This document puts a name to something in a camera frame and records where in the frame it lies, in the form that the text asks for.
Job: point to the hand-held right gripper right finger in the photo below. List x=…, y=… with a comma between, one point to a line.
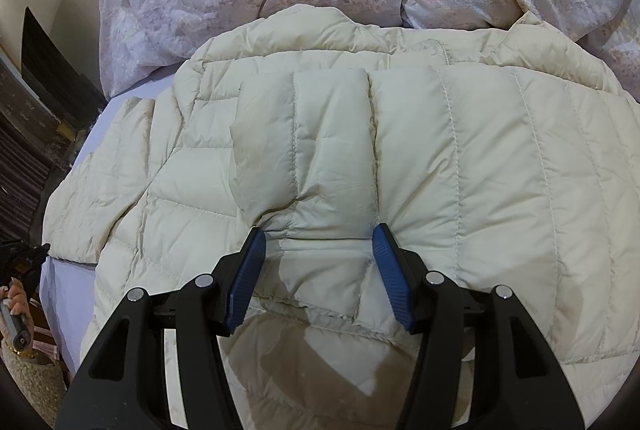
x=392, y=275

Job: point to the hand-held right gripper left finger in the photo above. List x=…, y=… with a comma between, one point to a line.
x=246, y=275

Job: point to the cream puffer jacket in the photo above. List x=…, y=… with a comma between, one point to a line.
x=475, y=190

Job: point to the person's left forearm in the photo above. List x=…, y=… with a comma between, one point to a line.
x=30, y=390

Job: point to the person's left hand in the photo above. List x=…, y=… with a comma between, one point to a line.
x=19, y=297

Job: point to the lavender bed sheet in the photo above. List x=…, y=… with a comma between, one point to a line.
x=70, y=300

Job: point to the dark wooden furniture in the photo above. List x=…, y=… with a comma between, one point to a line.
x=25, y=150

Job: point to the black flat panel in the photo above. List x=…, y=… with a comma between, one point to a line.
x=55, y=55

